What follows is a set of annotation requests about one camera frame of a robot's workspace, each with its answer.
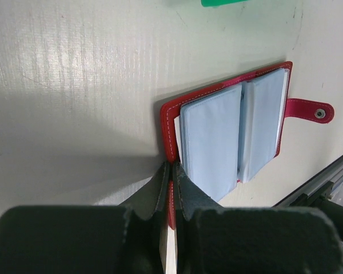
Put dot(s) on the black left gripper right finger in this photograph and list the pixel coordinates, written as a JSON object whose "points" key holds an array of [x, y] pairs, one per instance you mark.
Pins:
{"points": [[215, 239]]}

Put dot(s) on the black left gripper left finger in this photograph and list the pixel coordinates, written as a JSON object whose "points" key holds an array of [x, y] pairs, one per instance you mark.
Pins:
{"points": [[122, 238]]}

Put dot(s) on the red leather card holder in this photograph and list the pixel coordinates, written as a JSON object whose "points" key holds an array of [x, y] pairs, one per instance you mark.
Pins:
{"points": [[225, 133]]}

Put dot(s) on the green plastic bin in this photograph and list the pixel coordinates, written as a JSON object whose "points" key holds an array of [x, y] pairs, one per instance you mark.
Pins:
{"points": [[217, 3]]}

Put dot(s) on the aluminium rail right side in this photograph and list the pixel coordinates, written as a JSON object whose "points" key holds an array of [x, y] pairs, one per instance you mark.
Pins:
{"points": [[332, 173]]}

